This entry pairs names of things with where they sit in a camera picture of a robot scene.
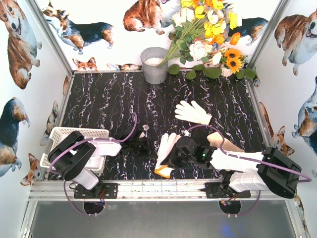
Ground aluminium frame post right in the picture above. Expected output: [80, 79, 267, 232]
[248, 0, 290, 69]

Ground cream glove far right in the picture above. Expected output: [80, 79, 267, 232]
[174, 101, 212, 124]

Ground aluminium frame post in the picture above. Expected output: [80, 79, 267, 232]
[26, 0, 73, 76]
[248, 0, 290, 69]

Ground white sunflower pot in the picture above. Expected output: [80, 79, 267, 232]
[221, 67, 233, 77]

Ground cream glove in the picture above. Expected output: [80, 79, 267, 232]
[174, 101, 212, 124]
[207, 131, 245, 153]

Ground white plastic storage basket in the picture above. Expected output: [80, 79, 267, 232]
[40, 127, 109, 175]

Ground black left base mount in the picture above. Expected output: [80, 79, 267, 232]
[74, 181, 118, 199]

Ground green moss stone right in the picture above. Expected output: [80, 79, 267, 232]
[244, 68, 256, 80]

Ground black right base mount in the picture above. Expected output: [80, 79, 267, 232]
[199, 172, 251, 198]

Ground artificial flower bouquet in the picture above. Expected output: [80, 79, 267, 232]
[161, 0, 242, 64]

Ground aluminium frame rail right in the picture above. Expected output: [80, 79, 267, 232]
[246, 79, 271, 147]

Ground aluminium frame post left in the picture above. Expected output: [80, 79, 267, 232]
[26, 0, 73, 76]

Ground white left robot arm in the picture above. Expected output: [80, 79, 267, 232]
[48, 130, 156, 190]

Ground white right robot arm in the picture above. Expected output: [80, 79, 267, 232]
[157, 134, 302, 199]

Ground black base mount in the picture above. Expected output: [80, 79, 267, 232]
[199, 172, 251, 198]
[74, 181, 118, 199]

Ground cream glove near right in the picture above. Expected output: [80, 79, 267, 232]
[207, 131, 245, 153]

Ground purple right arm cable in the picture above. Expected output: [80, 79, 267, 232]
[184, 123, 312, 216]

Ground sunflower bunch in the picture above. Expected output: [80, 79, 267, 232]
[220, 48, 248, 74]

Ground grey metal bucket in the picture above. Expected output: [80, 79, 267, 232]
[140, 47, 168, 85]

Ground large green moss stone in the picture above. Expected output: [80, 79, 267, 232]
[203, 67, 222, 79]

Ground green moss stone far left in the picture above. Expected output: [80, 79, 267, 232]
[168, 64, 180, 75]

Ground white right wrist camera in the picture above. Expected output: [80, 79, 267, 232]
[181, 130, 191, 137]

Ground aluminium front rail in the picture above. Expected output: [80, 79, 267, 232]
[28, 179, 288, 200]

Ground white glove orange cuff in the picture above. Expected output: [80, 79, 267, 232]
[155, 133, 181, 179]

